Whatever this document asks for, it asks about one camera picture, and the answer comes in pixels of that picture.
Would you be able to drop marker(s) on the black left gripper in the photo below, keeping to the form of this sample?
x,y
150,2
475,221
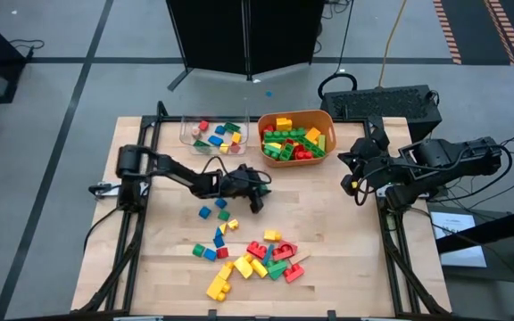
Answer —
x,y
241,183

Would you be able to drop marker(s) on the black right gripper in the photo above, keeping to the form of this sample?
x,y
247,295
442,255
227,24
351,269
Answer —
x,y
379,171

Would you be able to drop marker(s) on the small blue block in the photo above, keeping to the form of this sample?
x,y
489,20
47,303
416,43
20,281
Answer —
x,y
220,129
204,212
218,241
210,254
221,203

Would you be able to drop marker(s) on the small yellow block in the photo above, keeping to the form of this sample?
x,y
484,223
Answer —
x,y
223,148
236,137
233,224

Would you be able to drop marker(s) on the green building block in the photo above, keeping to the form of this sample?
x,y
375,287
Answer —
x,y
272,153
277,269
287,153

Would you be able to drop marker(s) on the light green long block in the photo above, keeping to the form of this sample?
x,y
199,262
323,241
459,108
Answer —
x,y
321,142

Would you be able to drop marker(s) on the green long studded block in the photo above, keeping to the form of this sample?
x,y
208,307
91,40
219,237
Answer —
x,y
284,134
316,148

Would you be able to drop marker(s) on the red hollow building block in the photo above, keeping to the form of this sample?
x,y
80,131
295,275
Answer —
x,y
285,252

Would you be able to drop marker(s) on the orange plastic bin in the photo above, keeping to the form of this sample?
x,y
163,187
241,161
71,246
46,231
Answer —
x,y
306,116

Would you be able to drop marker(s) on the small cylinder block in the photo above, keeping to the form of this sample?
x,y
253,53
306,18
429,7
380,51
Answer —
x,y
196,132

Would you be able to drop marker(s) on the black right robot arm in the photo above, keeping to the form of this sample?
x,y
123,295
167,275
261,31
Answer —
x,y
453,156

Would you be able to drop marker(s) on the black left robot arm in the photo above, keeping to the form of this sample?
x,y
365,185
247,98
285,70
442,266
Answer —
x,y
181,171

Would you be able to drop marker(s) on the yellow triangle block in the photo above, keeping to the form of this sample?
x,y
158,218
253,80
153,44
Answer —
x,y
224,228

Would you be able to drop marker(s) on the small red block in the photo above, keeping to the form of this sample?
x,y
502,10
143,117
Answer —
x,y
235,148
222,252

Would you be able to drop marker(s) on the blue triangle block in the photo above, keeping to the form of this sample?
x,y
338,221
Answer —
x,y
218,232

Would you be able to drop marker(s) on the blue long block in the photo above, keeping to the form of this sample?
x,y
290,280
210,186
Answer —
x,y
269,255

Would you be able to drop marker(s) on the small green studded block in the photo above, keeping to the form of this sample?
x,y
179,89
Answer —
x,y
232,127

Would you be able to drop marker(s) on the yellow cylinder block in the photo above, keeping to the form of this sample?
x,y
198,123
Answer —
x,y
259,268

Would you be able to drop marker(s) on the yellow hollow building block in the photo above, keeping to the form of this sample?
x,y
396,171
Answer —
x,y
242,266

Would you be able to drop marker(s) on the plain wooden plank block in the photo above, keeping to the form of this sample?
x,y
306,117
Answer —
x,y
300,256

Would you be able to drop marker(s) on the clear plastic container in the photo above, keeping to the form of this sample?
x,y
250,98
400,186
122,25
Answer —
x,y
185,142

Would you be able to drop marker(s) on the large yellow building block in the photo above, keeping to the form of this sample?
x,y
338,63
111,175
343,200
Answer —
x,y
218,289

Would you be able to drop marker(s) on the white paper sheet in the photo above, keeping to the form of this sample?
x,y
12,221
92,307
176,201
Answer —
x,y
458,241

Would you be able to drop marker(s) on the black metal stand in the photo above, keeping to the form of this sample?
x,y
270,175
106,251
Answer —
x,y
507,223

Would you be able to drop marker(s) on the black folding screen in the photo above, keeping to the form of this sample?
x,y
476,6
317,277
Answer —
x,y
212,35

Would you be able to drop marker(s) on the black orange striped floor mat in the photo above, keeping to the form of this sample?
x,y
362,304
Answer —
x,y
475,27

